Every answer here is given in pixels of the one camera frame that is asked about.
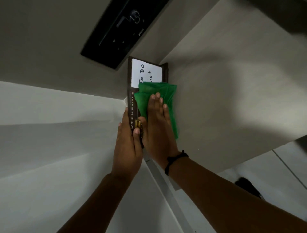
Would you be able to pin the person's right hand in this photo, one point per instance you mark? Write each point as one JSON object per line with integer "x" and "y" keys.
{"x": 158, "y": 134}

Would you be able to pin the person's left hand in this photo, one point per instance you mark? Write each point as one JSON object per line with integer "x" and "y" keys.
{"x": 126, "y": 153}

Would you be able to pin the person's left middle finger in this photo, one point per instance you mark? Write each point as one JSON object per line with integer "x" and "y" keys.
{"x": 120, "y": 129}

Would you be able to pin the person's left thumb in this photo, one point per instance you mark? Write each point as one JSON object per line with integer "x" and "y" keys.
{"x": 138, "y": 142}

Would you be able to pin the person's right thumb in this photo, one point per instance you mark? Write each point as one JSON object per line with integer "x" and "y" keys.
{"x": 142, "y": 126}

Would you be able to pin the person's right little finger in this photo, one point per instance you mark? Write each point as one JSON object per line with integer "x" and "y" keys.
{"x": 166, "y": 115}

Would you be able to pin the person's right middle finger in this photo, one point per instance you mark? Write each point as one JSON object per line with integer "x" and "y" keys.
{"x": 157, "y": 104}

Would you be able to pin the green cleaning cloth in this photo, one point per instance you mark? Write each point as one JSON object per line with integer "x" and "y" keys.
{"x": 144, "y": 98}

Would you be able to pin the brown framed whiteboard calendar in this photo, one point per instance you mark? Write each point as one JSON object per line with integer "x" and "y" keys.
{"x": 146, "y": 72}

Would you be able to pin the person's left forearm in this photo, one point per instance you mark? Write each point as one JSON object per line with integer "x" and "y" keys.
{"x": 100, "y": 206}

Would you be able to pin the person's right forearm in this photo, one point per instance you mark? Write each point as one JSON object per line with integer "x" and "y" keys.
{"x": 227, "y": 204}

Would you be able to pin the gold calendar slider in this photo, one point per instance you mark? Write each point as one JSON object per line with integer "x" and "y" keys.
{"x": 138, "y": 123}

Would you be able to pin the black wrist band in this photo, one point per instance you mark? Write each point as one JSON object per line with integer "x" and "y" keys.
{"x": 175, "y": 157}

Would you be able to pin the white metal bar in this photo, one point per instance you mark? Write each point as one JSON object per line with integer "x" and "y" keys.
{"x": 165, "y": 187}

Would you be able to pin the black shoe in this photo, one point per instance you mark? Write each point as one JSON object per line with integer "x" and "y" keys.
{"x": 248, "y": 187}

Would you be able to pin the black wall panel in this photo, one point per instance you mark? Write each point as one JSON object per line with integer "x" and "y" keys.
{"x": 124, "y": 31}

